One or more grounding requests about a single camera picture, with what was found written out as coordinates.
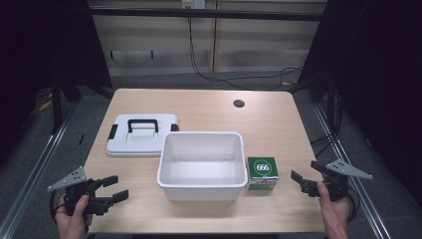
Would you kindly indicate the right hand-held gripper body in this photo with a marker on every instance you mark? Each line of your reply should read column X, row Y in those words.
column 338, row 186

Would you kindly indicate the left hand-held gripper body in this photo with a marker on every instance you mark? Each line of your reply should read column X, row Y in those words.
column 74, row 191

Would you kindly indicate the person's right hand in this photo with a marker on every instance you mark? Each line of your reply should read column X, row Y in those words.
column 335, row 217

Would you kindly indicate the person's left hand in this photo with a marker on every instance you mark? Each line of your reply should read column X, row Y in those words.
column 73, row 224

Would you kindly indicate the green and white carton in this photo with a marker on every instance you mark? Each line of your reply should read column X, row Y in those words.
column 262, row 169

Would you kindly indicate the black metal stand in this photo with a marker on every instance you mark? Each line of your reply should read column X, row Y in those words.
column 57, row 106

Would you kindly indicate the white plastic storage box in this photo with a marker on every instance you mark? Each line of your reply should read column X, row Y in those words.
column 202, row 166

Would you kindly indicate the yellow floor tape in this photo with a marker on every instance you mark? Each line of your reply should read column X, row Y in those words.
column 45, row 105

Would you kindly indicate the dark round table grommet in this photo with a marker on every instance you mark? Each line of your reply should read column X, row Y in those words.
column 239, row 103

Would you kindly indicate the black curtain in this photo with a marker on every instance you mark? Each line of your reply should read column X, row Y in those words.
column 40, row 49
column 378, row 66

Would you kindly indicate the black horizontal bar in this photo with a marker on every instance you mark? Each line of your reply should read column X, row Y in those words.
column 205, row 14

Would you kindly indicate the metal floor rail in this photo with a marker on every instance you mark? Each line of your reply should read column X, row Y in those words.
column 36, row 172
column 351, row 172

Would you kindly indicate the white wall socket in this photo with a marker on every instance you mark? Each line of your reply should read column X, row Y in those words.
column 193, row 3

